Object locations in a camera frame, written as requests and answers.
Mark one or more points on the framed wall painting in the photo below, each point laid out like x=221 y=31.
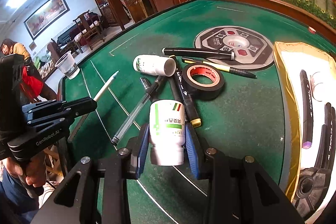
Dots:
x=46 y=15

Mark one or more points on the white bottle with leaf print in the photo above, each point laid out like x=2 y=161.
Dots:
x=149 y=65

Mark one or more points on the wooden armchair with cushion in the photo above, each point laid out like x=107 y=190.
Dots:
x=88 y=27

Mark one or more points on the small red object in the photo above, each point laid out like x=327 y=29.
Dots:
x=311 y=29

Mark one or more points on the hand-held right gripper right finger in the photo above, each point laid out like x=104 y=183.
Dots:
x=193 y=155

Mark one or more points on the clear barrel pen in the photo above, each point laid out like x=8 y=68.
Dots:
x=131 y=119

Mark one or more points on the black marker with yellow end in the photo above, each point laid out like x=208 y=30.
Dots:
x=183 y=92

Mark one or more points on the black electrical tape roll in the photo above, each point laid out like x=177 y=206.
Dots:
x=204 y=94

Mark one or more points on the black heart-shaped plastic part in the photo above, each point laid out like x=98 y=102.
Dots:
x=312 y=187

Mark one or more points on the white bottle with green label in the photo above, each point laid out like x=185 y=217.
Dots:
x=166 y=129

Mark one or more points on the clear plastic cup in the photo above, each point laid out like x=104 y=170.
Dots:
x=67 y=66

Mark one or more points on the wooden chair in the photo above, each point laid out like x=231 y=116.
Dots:
x=131 y=1

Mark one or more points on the person's blue trousers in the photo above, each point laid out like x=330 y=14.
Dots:
x=13 y=195

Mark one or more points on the gold cardboard box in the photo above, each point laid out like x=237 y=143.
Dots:
x=287 y=98

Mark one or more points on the yellow and black pen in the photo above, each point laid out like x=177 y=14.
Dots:
x=218 y=66

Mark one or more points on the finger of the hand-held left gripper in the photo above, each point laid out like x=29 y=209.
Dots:
x=78 y=106
x=52 y=120

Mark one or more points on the round table control panel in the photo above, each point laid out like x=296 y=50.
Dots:
x=210 y=40

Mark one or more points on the white pen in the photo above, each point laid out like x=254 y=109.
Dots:
x=106 y=86

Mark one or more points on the person's left hand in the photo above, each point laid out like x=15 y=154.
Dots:
x=36 y=174

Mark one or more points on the black marker with purple end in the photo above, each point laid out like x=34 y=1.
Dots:
x=307 y=108

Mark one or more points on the black marker with grey cap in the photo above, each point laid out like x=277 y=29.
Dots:
x=197 y=52

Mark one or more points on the dark translucent pen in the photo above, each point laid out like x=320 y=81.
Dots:
x=145 y=82

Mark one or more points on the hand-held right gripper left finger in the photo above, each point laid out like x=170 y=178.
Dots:
x=143 y=150

